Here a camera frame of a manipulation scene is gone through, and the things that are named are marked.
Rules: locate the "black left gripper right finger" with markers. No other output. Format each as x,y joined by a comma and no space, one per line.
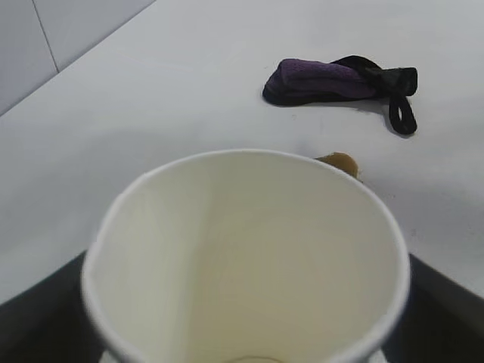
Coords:
446,321

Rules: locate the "white paper coffee cup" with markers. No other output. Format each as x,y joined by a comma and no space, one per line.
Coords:
246,264

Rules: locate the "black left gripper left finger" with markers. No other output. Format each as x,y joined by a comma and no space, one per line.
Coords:
41,321

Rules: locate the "purple and black cloth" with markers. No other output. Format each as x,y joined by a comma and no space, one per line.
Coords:
314,81

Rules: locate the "brown coffee spill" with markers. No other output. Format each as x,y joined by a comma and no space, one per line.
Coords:
340,160

